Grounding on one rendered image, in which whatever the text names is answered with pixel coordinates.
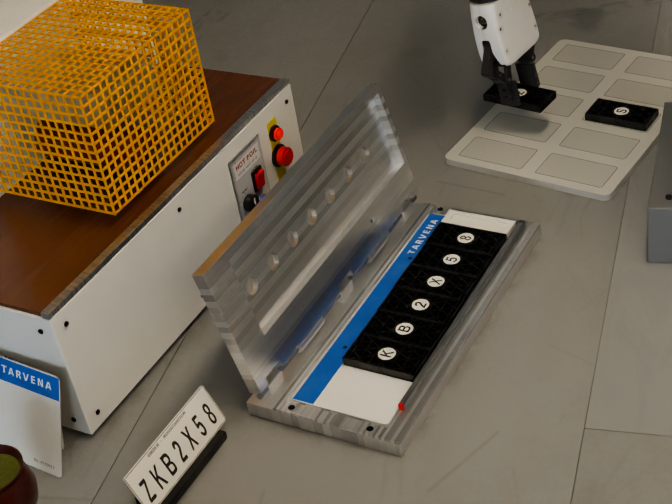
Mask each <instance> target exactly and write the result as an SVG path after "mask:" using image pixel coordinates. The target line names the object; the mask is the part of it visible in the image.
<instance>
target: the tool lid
mask: <svg viewBox="0 0 672 504"><path fill-rule="evenodd" d="M361 148H362V149H363V150H364V154H365V158H364V161H363V162H362V161H361V159H360V150H361ZM344 168H346V169H347V172H348V179H347V181H346V182H345V181H344V179H343V170H344ZM327 188H328V189H329V190H330V194H331V197H330V201H329V202H327V201H326V198H325V191H326V189H327ZM418 191H419V190H418V187H417V185H416V182H415V179H414V177H413V174H412V171H411V169H410V166H409V163H408V161H407V158H406V155H405V153H404V150H403V147H402V145H401V142H400V140H399V137H398V134H397V132H396V129H395V126H394V124H393V121H392V118H391V116H390V113H389V110H388V108H387V105H386V102H385V100H384V97H383V94H382V92H381V89H380V86H379V84H378V83H377V84H368V85H367V86H366V87H365V88H364V89H363V90H362V91H361V92H360V93H359V94H358V96H357V97H356V98H355V99H354V100H353V101H352V102H351V103H350V104H349V105H348V106H347V108H346V109H345V110H344V111H343V112H342V113H341V114H340V115H339V116H338V117H337V118H336V119H335V121H334V122H333V123H332V124H331V125H330V126H329V127H328V128H327V129H326V130H325V131H324V132H323V134H322V135H321V136H320V137H319V138H318V139H317V140H316V141H315V142H314V143H313V144H312V145H311V147H310V148H309V149H308V150H307V151H306V152H305V153H304V154H303V155H302V156H301V157H300V159H299V160H298V161H297V162H296V163H295V164H294V165H293V166H292V167H291V168H290V169H289V170H288V172H287V173H286V174H285V175H284V176H283V177H282V178H281V179H280V180H279V181H278V182H277V183H276V185H275V186H274V187H273V188H272V189H271V190H270V191H269V192H268V193H267V194H266V195H265V196H264V198H263V199H262V200H261V201H260V202H259V203H258V204H257V205H256V206H255V207H254V208H253V210H252V211H251V212H250V213H249V214H248V215H247V216H246V217H245V218H244V219H243V220H242V221H241V223H240V224H239V225H238V226H237V227H236V228H235V229H234V230H233V231H232V232H231V233H230V234H229V236H228V237H227V238H226V239H225V240H224V241H223V242H222V243H221V244H220V245H219V246H218V247H217V249H216V250H215V251H214V252H213V253H212V254H211V255H210V256H209V257H208V258H207V259H206V261H205V262H204V263H203V264H202V265H201V266H200V267H199V268H198V269H197V270H196V271H195V272H194V274H193V275H192V277H193V279H194V281H195V283H196V285H197V287H198V289H199V291H200V293H201V295H202V297H203V299H204V301H205V303H206V305H207V308H208V310H209V312H210V314H211V316H212V318H213V320H214V322H215V324H216V326H217V328H218V330H219V332H220V334H221V336H222V338H223V340H224V342H225V344H226V346H227V348H228V350H229V352H230V354H231V356H232V358H233V360H234V362H235V364H236V366H237V368H238V370H239V372H240V374H241V376H242V378H243V380H244V382H245V384H246V386H247V388H248V390H249V392H250V393H257V394H261V393H262V392H263V391H264V390H265V388H266V387H267V386H268V384H269V383H268V381H267V379H266V377H267V376H268V375H269V373H270V372H271V371H272V369H273V368H274V367H275V366H283V365H284V364H285V362H286V361H287V360H288V359H289V357H290V356H291V355H292V353H293V352H294V351H295V350H296V348H297V347H299V349H300V350H299V352H298V353H301V352H302V351H303V350H304V349H305V347H306V346H307V345H308V344H309V342H310V341H311V340H312V338H313V337H314V336H315V334H316V333H317V332H318V331H319V329H320V328H321V327H322V325H323V324H324V323H325V319H324V318H323V316H322V315H323V314H324V312H325V311H326V310H327V308H328V307H329V306H330V305H331V303H332V302H333V301H334V299H335V298H336V297H337V295H338V294H339V293H340V292H341V289H340V287H339V284H340V283H341V281H342V280H343V279H344V277H345V276H353V275H354V274H355V272H356V271H357V270H358V268H359V267H360V266H361V265H362V263H363V262H364V261H365V259H366V258H368V259H369V261H368V262H367V263H371V262H372V260H373V259H374V258H375V256H376V255H377V254H378V253H379V251H380V250H381V249H382V247H383V246H384V245H385V243H386V242H387V241H388V240H389V238H390V237H391V235H390V233H389V231H388V230H389V229H390V227H391V226H392V225H393V223H394V222H395V221H396V219H397V218H398V217H399V216H400V214H401V213H402V212H403V209H402V207H401V205H402V203H403V202H404V201H405V199H406V198H414V196H415V195H416V194H417V192H418ZM308 209H310V210H311V212H312V222H311V224H309V223H308V221H307V211H308ZM289 231H291V232H292V233H293V237H294V241H293V244H292V246H290V245H289V244H288V241H287V236H288V233H289ZM270 253H271V254H272V256H273V258H274V265H273V268H272V269H271V270H270V269H269V267H268V264H267V259H268V256H269V254H270ZM249 277H250V278H251V279H252V280H253V285H254V286H253V291H252V293H251V294H249V293H248V291H247V288H246V283H247V280H248V278H249Z"/></svg>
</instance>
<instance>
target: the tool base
mask: <svg viewBox="0 0 672 504"><path fill-rule="evenodd" d="M416 199H417V196H416V195H415V196H414V198H410V199H409V200H408V201H404V202H403V203H402V205H401V207H402V209H403V212H402V213H401V214H400V216H399V217H398V218H397V219H396V221H395V222H394V223H393V225H392V226H391V227H390V229H389V230H388V231H389V233H390V235H391V237H390V238H389V240H388V241H387V242H386V243H385V245H384V246H383V247H382V249H381V250H380V251H379V253H378V254H377V255H376V256H375V258H374V259H373V260H372V262H371V263H367V262H368V261H369V259H368V258H366V259H365V261H364V262H363V263H362V265H361V266H360V267H359V268H358V270H357V271H356V272H355V274H354V275H353V276H345V277H344V279H343V280H342V281H341V283H340V284H339V287H340V289H341V292H340V293H339V294H338V295H337V297H336V298H335V299H334V301H333V302H332V303H331V305H330V306H329V307H328V308H327V310H326V311H325V312H324V314H323V315H322V316H323V318H324V319H325V323H324V324H323V325H322V327H321V328H320V329H319V331H318V332H317V333H316V334H315V336H314V337H313V338H312V340H311V341H310V342H309V344H308V345H307V346H306V347H305V349H304V350H303V351H302V352H301V353H298V352H299V350H300V349H299V347H297V348H296V350H295V351H294V352H293V353H292V355H291V356H290V357H289V359H288V360H287V361H286V362H285V364H284V365H283V366H275V367H274V368H273V369H272V371H271V372H270V373H269V375H268V376H267V377H266V379H267V381H268V383H269V384H268V386H267V387H266V388H265V390H264V391H263V392H262V393H261V394H257V393H253V394H252V396H251V397H250V398H249V399H248V401H247V402H246V404H247V408H248V411H249V414H251V415H254V416H258V417H262V418H265V419H269V420H272V421H276V422H279V423H283V424H286V425H290V426H294V427H297V428H301V429H304V430H308V431H311V432H315V433H318V434H322V435H326V436H329V437H333V438H336V439H340V440H343V441H347V442H350V443H354V444H357V445H361V446H365V447H368V448H372V449H375V450H379V451H382V452H386V453H389V454H393V455H397V456H400V457H402V456H403V454H404V453H405V451H406V449H407V448H408V446H409V445H410V443H411V441H412V440H413V438H414V437H415V435H416V434H417V432H418V430H419V429H420V427H421V426H422V424H423V422H424V421H425V419H426V418H427V416H428V414H429V413H430V411H431V410H432V408H433V407H434V405H435V403H436V402H437V400H438V399H439V397H440V395H441V394H442V392H443V391H444V389H445V387H446V386H447V384H448V383H449V381H450V380H451V378H452V376H453V375H454V373H455V372H456V370H457V368H458V367H459V365H460V364H461V362H462V360H463V359H464V357H465V356H466V354H467V352H468V351H469V349H470V348H471V346H472V345H473V343H474V341H475V340H476V338H477V337H478V335H479V333H480V332H481V330H482V329H483V327H484V325H485V324H486V322H487V321H488V319H489V318H490V316H491V314H492V313H493V311H494V310H495V308H496V306H497V305H498V303H499V302H500V300H501V298H502V297H503V295H504V294H505V292H506V291H507V289H508V287H509V286H510V284H511V283H512V281H513V279H514V278H515V276H516V275H517V273H518V271H519V270H520V268H521V267H522V265H523V264H524V262H525V260H526V259H527V257H528V256H529V254H530V252H531V251H532V249H533V248H534V246H535V244H536V243H537V241H538V240H539V238H540V236H541V234H540V223H536V222H531V221H528V222H527V223H526V222H525V227H524V229H523V230H522V232H521V233H520V235H519V236H518V238H517V239H516V241H515V242H514V244H513V246H512V247H511V249H510V250H509V252H508V253H507V255H506V256H505V258H504V259H503V261H502V262H501V264H500V266H499V267H498V269H497V270H496V272H495V273H494V275H493V276H492V278H491V279H490V281H489V282H488V284H487V286H486V287H485V289H484V290H483V292H482V293H481V295H480V296H479V298H478V299H477V301H476V302H475V304H474V306H473V307H472V309H471V310H470V312H469V313H468V315H467V316H466V318H465V319H464V321H463V322H462V324H461V326H460V327H459V329H458V330H457V332H456V333H455V335H454V336H453V338H452V339H451V341H450V342H449V344H448V346H447V347H446V349H445V350H444V352H443V353H442V355H441V356H440V358H439V359H438V361H437V362H436V364H435V366H434V367H433V369H432V370H431V372H430V373H429V375H428V376H427V378H426V379H425V381H424V382H423V384H422V386H421V387H420V389H419V390H418V392H417V393H416V395H415V396H414V398H413V399H412V401H411V402H410V404H409V406H408V407H407V409H406V410H405V411H402V410H399V409H398V411H397V412H396V414H395V415H394V417H393V419H392V420H391V422H390V423H389V424H387V425H383V424H379V423H375V422H371V421H368V420H364V419H360V418H356V417H353V416H349V415H345V414H341V413H338V412H334V411H330V410H327V409H323V408H319V407H315V406H312V405H308V404H304V403H300V402H297V401H294V400H293V398H292V397H293V395H294V394H295V393H296V391H297V390H298V389H299V387H300V386H301V385H302V383H303V382H304V381H305V379H306V378H307V377H308V375H309V374H310V373H311V371H312V370H313V369H314V367H315V366H316V365H317V363H318V362H319V361H320V359H321V358H322V356H323V355H324V354H325V352H326V351H327V350H328V348H329V347H330V346H331V344H332V343H333V342H334V340H335V339H336V338H337V336H338V335H339V334H340V332H341V331H342V330H343V328H344V327H345V326H346V324H347V323H348V322H349V320H350V319H351V318H352V316H353V315H354V314H355V312H356V311H357V309H358V308H359V307H360V305H361V304H362V303H363V301H364V300H365V299H366V297H367V296H368V295H369V293H370V292H371V291H372V289H373V288H374V287H375V285H376V284H377V283H378V281H379V280H380V279H381V277H382V276H383V275H384V273H385V272H386V271H387V269H388V268H389V267H390V265H391V264H392V262H393V261H394V260H395V258H396V257H397V256H398V254H399V253H400V252H401V250H402V249H403V248H404V246H405V245H406V244H407V242H408V241H409V240H410V238H411V237H412V236H413V234H414V233H415V232H416V230H417V229H418V228H419V226H420V225H421V224H422V222H423V221H424V219H425V218H426V217H427V215H428V214H430V213H435V214H441V215H446V214H447V213H448V211H449V210H450V209H447V208H443V210H442V211H438V210H437V209H438V208H440V207H436V206H434V205H433V204H429V203H427V204H426V205H425V204H419V203H414V201H415V200H416ZM290 405H294V406H295V408H294V409H293V410H289V409H288V407H289V406H290ZM369 426H372V427H373V428H374V429H373V431H367V430H366V428H367V427H369Z"/></svg>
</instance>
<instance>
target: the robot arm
mask: <svg viewBox="0 0 672 504"><path fill-rule="evenodd" d="M469 1H470V2H471V3H470V13H471V20H472V26H473V31H474V36H475V41H476V45H477V48H478V52H479V55H480V58H481V60H482V68H481V75H482V76H484V77H486V78H489V79H490V80H492V81H493V83H495V84H497V88H498V92H499V95H500V99H501V102H502V105H504V106H519V105H520V104H521V99H520V95H519V91H518V88H517V84H516V81H515V80H512V72H511V65H512V64H513V63H514V62H516V61H518V62H519V63H516V64H515V66H516V70H517V73H518V77H519V81H520V83H521V84H526V85H530V86H535V87H539V86H540V81H539V78H538V74H537V70H536V66H535V62H533V61H535V58H536V56H535V54H534V47H535V43H536V42H537V40H538V38H539V31H538V27H537V24H536V20H535V17H534V14H533V11H532V8H531V5H530V2H529V0H469ZM497 60H498V61H497ZM499 67H504V73H502V72H500V71H499Z"/></svg>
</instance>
